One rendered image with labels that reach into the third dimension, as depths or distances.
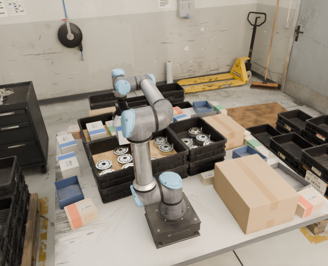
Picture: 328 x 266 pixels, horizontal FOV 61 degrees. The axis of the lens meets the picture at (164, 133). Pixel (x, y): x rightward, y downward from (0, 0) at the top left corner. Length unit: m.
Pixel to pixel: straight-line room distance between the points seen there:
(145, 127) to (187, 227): 0.62
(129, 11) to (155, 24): 0.48
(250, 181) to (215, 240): 0.38
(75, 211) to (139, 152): 0.65
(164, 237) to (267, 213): 0.55
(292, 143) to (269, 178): 1.41
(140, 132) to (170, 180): 0.36
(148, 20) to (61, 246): 4.03
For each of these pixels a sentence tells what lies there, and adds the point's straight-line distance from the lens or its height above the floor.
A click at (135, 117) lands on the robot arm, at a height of 1.43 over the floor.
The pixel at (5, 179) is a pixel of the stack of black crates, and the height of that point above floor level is 0.49.
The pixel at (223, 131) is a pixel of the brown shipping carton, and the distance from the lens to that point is 2.16.
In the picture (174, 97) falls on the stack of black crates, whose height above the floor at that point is 0.51.
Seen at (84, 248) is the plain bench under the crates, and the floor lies 0.70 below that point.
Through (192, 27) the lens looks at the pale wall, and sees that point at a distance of 5.30.
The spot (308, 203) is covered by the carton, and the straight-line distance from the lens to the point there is 1.81.
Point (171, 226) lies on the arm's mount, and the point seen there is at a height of 0.81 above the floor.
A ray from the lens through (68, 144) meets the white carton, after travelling 2.30.
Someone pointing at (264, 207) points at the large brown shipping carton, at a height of 0.88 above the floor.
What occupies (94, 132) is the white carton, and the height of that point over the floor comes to 0.92.
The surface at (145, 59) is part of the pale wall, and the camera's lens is 5.13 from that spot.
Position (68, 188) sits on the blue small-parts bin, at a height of 0.70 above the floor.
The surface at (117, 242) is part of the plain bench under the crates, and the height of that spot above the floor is 0.70.
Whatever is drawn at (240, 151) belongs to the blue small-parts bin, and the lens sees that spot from 2.18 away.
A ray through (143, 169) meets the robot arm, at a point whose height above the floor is 1.16.
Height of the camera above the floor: 1.96
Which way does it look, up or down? 31 degrees down
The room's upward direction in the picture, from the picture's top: 2 degrees counter-clockwise
